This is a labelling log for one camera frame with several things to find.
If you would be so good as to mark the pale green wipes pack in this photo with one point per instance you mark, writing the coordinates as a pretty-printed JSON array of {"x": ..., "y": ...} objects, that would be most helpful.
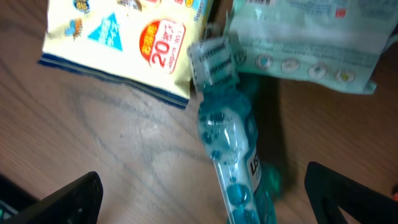
[{"x": 334, "y": 43}]

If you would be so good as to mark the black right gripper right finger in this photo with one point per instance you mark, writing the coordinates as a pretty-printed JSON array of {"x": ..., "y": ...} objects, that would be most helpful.
[{"x": 330, "y": 192}]

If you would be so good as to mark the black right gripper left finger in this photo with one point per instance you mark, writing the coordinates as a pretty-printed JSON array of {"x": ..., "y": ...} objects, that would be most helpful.
[{"x": 78, "y": 202}]

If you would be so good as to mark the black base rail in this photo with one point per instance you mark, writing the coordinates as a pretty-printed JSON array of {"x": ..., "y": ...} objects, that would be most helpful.
[{"x": 14, "y": 199}]

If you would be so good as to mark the teal blue packet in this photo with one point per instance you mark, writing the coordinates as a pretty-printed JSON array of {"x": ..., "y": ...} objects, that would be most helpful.
[{"x": 229, "y": 133}]

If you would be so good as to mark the yellow white chips bag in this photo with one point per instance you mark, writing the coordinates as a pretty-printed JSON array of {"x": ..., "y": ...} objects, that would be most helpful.
[{"x": 140, "y": 43}]

